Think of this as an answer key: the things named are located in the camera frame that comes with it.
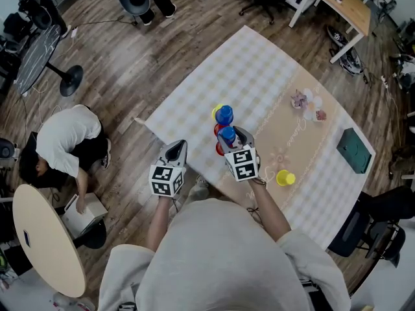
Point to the white power strip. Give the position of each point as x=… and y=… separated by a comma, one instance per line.
x=74, y=32
x=385, y=82

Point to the wooden top white table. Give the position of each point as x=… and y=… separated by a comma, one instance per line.
x=350, y=6

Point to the black grey round device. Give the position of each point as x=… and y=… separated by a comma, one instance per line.
x=7, y=151

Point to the person's left forearm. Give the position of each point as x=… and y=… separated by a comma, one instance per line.
x=159, y=222

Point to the dark small phone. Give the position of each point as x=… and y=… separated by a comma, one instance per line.
x=27, y=238

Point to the person's right forearm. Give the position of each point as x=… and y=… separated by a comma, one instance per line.
x=270, y=209

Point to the white grey computer case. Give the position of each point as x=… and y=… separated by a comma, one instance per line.
x=94, y=212

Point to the black folding chair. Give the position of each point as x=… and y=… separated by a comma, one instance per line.
x=390, y=245

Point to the person's grey trouser legs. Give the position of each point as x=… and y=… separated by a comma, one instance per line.
x=198, y=190

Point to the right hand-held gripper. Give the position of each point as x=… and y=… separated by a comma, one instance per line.
x=242, y=165

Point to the purple plant in white pot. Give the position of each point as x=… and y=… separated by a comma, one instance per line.
x=299, y=99

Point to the round beige table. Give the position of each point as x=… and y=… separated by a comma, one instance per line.
x=45, y=241

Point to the person's grey sweatshirt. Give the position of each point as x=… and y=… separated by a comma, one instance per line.
x=223, y=261

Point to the black white backpack rig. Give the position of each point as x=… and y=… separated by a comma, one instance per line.
x=348, y=58

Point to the red paper cup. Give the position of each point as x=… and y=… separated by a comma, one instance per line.
x=216, y=130
x=219, y=147

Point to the yellow paper cup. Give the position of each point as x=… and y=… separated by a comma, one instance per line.
x=284, y=177
x=214, y=111

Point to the small pinkish dish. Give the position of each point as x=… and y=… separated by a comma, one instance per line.
x=321, y=115

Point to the round black marble table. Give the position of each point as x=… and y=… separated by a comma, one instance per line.
x=35, y=57

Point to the blue paper cup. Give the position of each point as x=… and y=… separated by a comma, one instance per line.
x=224, y=113
x=227, y=134

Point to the dark green box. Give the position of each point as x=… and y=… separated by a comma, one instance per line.
x=351, y=151

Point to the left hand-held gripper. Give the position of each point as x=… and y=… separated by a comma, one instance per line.
x=162, y=180

